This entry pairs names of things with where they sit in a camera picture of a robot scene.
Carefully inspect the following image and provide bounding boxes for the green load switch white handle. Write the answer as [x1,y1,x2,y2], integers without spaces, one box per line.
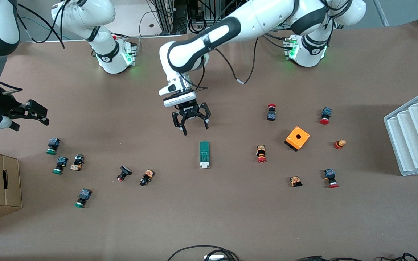
[199,141,211,169]

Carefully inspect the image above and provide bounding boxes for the green push button blue block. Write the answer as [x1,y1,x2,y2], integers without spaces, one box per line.
[52,156,69,175]
[46,137,61,156]
[74,188,93,209]

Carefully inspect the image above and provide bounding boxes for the black square button red terminals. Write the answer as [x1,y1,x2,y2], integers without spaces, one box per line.
[116,166,133,182]

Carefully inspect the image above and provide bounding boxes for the white board with hole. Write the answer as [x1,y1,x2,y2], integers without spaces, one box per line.
[24,0,184,43]

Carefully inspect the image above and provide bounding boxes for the white ribbed plastic tray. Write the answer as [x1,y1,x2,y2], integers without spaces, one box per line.
[384,86,418,177]

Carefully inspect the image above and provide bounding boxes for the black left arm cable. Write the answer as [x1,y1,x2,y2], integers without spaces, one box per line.
[194,36,259,91]

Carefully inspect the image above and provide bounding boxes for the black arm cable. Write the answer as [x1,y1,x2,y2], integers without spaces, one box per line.
[194,36,259,91]
[17,0,69,50]

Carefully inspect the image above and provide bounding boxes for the black selector switch orange block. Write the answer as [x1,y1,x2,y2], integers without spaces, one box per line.
[139,169,155,187]
[70,154,85,171]

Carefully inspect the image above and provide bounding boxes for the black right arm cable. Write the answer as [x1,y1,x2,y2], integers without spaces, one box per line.
[17,0,69,50]

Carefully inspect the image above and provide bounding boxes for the orange button enclosure box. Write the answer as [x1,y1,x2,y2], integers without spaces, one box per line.
[284,126,311,152]

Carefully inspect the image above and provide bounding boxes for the black looped floor cable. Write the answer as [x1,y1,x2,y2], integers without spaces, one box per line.
[167,245,240,261]

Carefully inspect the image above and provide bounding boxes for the thin black cable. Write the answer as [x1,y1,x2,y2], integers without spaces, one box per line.
[296,253,418,261]

